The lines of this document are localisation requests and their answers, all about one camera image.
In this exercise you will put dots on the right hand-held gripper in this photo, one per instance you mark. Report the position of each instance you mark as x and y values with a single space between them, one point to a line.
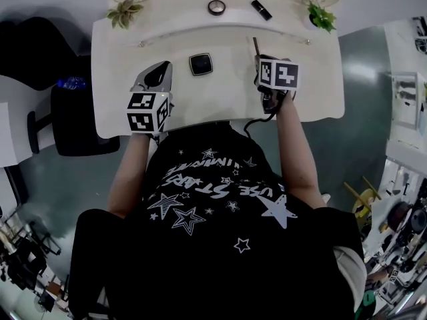
282 75

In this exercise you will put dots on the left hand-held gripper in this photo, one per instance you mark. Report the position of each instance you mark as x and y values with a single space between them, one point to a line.
143 112

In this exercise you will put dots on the dark makeup pencil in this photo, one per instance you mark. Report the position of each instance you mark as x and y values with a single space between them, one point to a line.
256 47

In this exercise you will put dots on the black square compact case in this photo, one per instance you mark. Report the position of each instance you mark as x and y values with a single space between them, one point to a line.
201 64

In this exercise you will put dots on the black lipstick tube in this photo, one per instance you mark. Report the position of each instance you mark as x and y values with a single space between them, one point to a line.
262 10

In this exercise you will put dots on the round compact with clear lid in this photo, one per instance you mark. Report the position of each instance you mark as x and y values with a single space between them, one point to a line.
216 7

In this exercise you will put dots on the person's left forearm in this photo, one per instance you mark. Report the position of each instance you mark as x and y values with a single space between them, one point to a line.
131 175

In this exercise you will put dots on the person's right forearm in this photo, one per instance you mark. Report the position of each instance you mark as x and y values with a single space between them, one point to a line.
297 152

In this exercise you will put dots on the white vanity table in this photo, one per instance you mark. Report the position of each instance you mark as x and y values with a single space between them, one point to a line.
217 102

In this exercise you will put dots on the bright green potted plant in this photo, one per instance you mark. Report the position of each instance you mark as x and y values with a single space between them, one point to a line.
322 18

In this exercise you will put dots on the pale leafy potted plant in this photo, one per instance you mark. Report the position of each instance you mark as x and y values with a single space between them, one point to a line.
124 13

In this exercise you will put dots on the blue water bottle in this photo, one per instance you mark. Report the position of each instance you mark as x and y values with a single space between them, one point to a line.
71 82

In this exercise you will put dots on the black office chair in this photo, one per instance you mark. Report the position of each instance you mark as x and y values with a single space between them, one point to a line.
76 125

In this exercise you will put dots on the white cluttered shelf unit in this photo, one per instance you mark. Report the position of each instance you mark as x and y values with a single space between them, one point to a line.
403 112

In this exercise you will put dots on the yellow wooden stool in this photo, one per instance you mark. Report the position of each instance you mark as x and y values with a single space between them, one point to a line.
362 198

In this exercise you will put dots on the white side table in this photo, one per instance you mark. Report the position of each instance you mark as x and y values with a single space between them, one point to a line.
8 132

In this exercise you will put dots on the black star-print t-shirt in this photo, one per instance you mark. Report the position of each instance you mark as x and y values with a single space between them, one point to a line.
217 262

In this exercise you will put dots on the light grey trousers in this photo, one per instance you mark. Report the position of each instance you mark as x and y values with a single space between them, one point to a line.
350 275

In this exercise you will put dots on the pile of black equipment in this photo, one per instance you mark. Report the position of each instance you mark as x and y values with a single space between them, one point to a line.
23 258

